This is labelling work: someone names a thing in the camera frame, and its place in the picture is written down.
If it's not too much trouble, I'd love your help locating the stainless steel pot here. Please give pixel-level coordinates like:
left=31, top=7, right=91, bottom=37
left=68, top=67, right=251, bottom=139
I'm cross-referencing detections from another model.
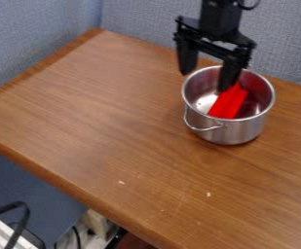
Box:
left=180, top=66, right=275, bottom=145

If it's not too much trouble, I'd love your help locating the red rectangular block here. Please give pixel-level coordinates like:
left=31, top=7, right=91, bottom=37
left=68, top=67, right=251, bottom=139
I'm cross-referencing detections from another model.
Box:
left=207, top=83, right=247, bottom=119

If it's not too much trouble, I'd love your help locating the cream white object under table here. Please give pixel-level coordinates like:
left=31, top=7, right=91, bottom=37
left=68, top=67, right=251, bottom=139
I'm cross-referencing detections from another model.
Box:
left=80, top=209, right=119, bottom=241

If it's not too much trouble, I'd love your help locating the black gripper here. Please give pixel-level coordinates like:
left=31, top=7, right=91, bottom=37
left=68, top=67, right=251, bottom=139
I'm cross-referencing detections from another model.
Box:
left=174, top=0, right=256, bottom=92

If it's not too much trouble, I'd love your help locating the white grey box under table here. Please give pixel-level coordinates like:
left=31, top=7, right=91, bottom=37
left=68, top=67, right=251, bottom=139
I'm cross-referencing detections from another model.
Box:
left=0, top=208, right=45, bottom=249

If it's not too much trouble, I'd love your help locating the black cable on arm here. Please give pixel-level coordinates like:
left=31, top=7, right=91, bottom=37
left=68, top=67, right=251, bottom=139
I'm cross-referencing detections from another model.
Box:
left=235, top=0, right=262, bottom=11

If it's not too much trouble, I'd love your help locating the black cable loop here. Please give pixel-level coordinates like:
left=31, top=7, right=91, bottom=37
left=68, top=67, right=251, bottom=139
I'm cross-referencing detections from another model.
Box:
left=0, top=200, right=31, bottom=249

